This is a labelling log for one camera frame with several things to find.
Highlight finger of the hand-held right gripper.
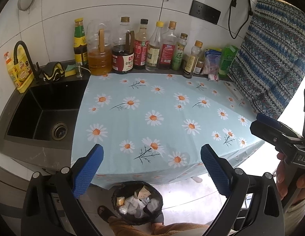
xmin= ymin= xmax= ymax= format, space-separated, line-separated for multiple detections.
xmin=256 ymin=113 xmax=304 ymax=140
xmin=249 ymin=120 xmax=303 ymax=153

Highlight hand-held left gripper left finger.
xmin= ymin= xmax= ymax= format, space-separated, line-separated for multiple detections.
xmin=21 ymin=143 xmax=105 ymax=236

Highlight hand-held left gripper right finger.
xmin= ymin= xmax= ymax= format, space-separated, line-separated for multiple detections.
xmin=200 ymin=143 xmax=286 ymax=236

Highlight large white tissue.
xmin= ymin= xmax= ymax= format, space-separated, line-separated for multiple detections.
xmin=124 ymin=197 xmax=145 ymax=217

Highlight beige paper bag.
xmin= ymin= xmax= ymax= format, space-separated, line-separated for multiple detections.
xmin=133 ymin=186 xmax=151 ymax=200

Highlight silver foil bag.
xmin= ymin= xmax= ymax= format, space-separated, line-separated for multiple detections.
xmin=144 ymin=196 xmax=160 ymax=209

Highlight black trash bin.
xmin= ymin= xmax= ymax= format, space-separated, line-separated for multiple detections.
xmin=111 ymin=181 xmax=164 ymax=226

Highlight person's right forearm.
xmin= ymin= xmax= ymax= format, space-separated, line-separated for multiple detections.
xmin=284 ymin=202 xmax=305 ymax=229

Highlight person's right hand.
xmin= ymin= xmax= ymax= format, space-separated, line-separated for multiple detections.
xmin=275 ymin=152 xmax=305 ymax=202

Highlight white power strip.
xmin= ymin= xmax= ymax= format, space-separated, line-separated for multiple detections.
xmin=223 ymin=81 xmax=244 ymax=101

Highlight person's left foot in sandal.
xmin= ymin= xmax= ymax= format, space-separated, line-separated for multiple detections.
xmin=97 ymin=205 xmax=118 ymax=224

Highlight patterned blue cloth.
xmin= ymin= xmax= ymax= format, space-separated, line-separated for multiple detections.
xmin=227 ymin=0 xmax=305 ymax=121

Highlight person's brown trousers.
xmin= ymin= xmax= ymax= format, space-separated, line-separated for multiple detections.
xmin=108 ymin=220 xmax=209 ymax=236

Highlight kitchen cabinet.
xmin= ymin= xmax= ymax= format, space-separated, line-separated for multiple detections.
xmin=0 ymin=150 xmax=76 ymax=217

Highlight black sink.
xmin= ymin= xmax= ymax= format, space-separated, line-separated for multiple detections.
xmin=4 ymin=79 xmax=90 ymax=150

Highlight blue white seasoning bag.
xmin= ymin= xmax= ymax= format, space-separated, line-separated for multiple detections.
xmin=204 ymin=49 xmax=222 ymax=59

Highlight blue daisy tablecloth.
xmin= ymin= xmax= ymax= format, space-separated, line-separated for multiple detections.
xmin=70 ymin=72 xmax=264 ymax=190

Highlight small spice jar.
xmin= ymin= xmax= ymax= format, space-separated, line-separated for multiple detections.
xmin=193 ymin=59 xmax=205 ymax=75

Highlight small dark sauce bottle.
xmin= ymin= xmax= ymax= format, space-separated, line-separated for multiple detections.
xmin=183 ymin=41 xmax=203 ymax=79

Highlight metal soap dispenser pump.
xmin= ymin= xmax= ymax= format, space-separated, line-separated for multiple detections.
xmin=76 ymin=63 xmax=92 ymax=78

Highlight yellow green sponge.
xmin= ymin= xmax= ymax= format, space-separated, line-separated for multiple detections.
xmin=65 ymin=64 xmax=78 ymax=77

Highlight black yellow cloth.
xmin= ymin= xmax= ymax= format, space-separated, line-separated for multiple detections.
xmin=41 ymin=61 xmax=66 ymax=82

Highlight green label oil bottle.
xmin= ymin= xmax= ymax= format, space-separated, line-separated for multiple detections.
xmin=171 ymin=33 xmax=188 ymax=70

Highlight large cooking oil jug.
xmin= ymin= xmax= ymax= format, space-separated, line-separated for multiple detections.
xmin=87 ymin=20 xmax=113 ymax=76

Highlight soy sauce jug red label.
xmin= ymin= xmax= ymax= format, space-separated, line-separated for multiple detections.
xmin=111 ymin=17 xmax=135 ymax=75

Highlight black faucet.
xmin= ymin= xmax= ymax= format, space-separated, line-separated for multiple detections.
xmin=13 ymin=41 xmax=42 ymax=84

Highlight yellow dish soap bottle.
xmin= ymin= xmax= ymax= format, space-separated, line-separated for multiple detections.
xmin=4 ymin=52 xmax=35 ymax=94

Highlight gold cap red label bottle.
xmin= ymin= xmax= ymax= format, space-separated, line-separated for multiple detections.
xmin=158 ymin=21 xmax=179 ymax=70

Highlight green label sauce bottle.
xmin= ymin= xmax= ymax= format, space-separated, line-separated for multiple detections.
xmin=73 ymin=18 xmax=88 ymax=66

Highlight clear yellow cap bottle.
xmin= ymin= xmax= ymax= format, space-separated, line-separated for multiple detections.
xmin=145 ymin=21 xmax=165 ymax=72

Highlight black cap red label bottle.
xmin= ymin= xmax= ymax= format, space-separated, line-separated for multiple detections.
xmin=133 ymin=18 xmax=150 ymax=70

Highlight black cable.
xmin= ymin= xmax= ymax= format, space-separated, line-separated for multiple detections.
xmin=227 ymin=0 xmax=253 ymax=39

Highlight black wall outlet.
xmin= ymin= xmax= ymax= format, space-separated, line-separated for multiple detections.
xmin=189 ymin=0 xmax=222 ymax=25

